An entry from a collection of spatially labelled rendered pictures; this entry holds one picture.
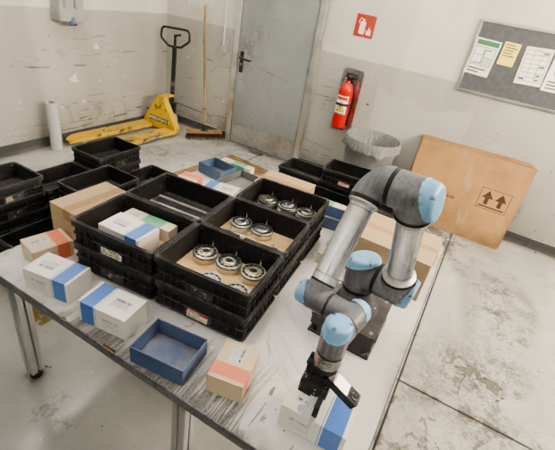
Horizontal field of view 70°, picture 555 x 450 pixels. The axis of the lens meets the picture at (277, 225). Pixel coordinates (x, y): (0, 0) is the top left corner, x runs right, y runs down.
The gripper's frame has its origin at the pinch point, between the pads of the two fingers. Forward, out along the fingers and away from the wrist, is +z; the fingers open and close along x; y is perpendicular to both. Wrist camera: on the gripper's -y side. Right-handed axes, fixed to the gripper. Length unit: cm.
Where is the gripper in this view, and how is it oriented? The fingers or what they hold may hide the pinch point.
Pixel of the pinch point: (318, 411)
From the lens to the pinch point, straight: 131.9
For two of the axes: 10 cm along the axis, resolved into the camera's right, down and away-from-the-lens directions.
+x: -4.4, 4.0, -8.0
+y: -8.9, -3.5, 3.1
